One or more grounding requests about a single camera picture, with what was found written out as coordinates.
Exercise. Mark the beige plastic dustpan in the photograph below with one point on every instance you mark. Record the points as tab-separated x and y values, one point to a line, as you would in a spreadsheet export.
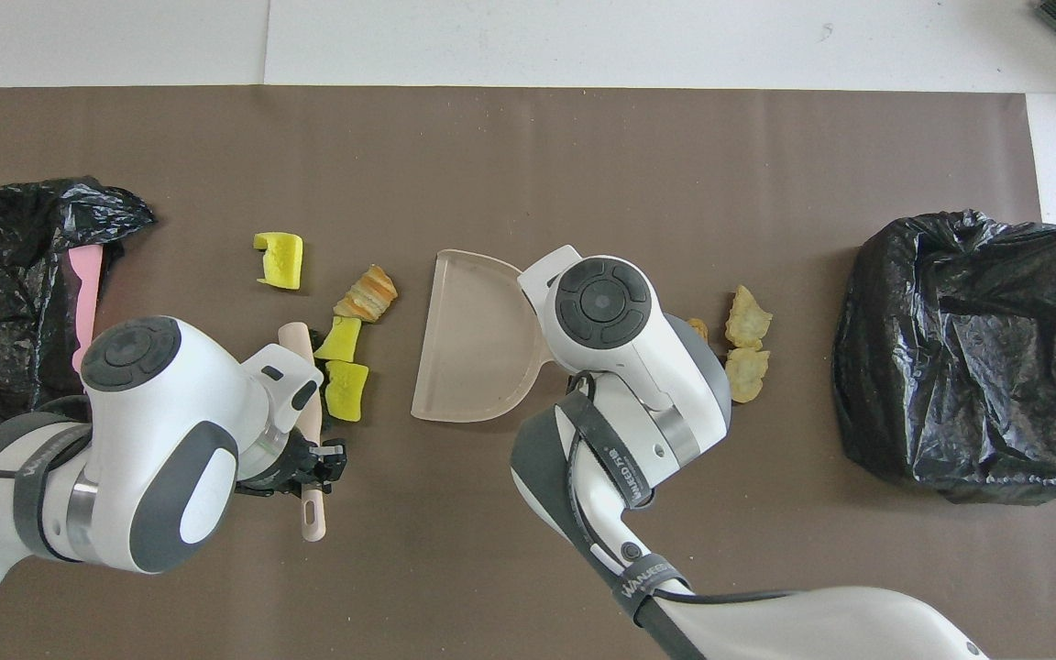
473	348

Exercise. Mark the pink bin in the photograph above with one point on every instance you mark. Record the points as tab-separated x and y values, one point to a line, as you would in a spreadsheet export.
86	293

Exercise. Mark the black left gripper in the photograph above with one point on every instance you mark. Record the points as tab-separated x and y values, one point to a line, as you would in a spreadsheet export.
267	472

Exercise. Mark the notched yellow sponge piece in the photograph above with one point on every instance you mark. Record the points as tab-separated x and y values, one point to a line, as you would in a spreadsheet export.
282	261

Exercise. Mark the beige hand brush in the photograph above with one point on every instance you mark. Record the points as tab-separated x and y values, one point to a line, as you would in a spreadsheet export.
297	344

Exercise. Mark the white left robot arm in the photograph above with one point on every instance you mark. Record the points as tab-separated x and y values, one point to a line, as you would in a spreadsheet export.
161	431

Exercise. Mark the pale green chip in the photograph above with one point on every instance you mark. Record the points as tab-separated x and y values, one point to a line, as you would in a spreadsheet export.
750	376
747	319

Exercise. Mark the brown table mat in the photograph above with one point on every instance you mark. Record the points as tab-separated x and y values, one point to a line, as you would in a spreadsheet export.
491	128

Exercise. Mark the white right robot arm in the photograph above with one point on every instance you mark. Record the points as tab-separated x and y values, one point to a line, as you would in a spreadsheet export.
638	367

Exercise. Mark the striped croissant piece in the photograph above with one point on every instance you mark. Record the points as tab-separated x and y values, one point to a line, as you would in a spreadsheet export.
368	293

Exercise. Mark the yellow sponge piece green layer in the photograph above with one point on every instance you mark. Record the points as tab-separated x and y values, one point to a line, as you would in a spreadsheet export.
340	341

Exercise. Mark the black trash bag bin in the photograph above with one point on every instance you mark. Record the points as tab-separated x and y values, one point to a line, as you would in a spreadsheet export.
950	367

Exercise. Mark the brown bread nugget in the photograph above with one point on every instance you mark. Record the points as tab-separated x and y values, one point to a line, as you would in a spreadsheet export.
699	328

